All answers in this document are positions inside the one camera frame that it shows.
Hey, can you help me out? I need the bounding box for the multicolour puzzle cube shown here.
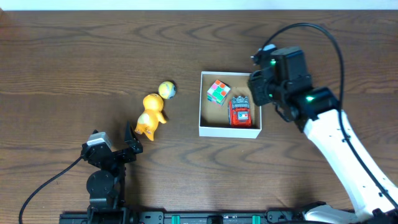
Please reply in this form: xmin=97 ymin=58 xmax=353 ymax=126
xmin=207 ymin=80 xmax=231 ymax=106

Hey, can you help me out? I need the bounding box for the red grey toy truck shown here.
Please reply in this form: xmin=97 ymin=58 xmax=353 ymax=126
xmin=228 ymin=96 xmax=252 ymax=128

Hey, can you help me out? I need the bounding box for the yellow grey toy ball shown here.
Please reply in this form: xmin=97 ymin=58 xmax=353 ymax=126
xmin=158 ymin=81 xmax=177 ymax=100

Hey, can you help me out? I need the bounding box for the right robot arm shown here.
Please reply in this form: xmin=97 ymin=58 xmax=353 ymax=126
xmin=248 ymin=44 xmax=397 ymax=223

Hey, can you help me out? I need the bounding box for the white cardboard box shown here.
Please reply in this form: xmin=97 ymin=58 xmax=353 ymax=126
xmin=198 ymin=72 xmax=262 ymax=139

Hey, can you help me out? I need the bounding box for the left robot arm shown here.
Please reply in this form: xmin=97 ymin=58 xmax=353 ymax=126
xmin=81 ymin=123 xmax=143 ymax=224

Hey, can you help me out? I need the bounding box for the orange dinosaur toy figure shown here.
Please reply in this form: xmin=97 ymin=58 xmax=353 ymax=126
xmin=134 ymin=93 xmax=167 ymax=141

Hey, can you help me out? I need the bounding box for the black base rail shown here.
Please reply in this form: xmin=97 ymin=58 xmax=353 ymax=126
xmin=58 ymin=210 xmax=358 ymax=224

